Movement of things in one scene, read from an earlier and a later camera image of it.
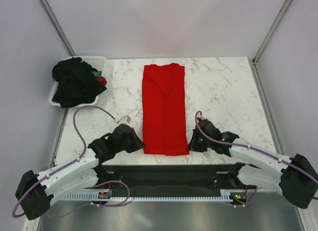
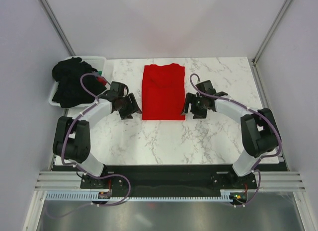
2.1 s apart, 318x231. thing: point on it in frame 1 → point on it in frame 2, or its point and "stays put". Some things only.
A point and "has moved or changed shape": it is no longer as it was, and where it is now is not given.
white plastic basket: [99, 63] stays put
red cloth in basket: [102, 79] stays put
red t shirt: [164, 110] has moved or changed shape
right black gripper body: [198, 144] → [198, 108]
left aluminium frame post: [56, 23] stays put
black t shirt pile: [77, 83] stays put
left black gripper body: [130, 145] → [122, 106]
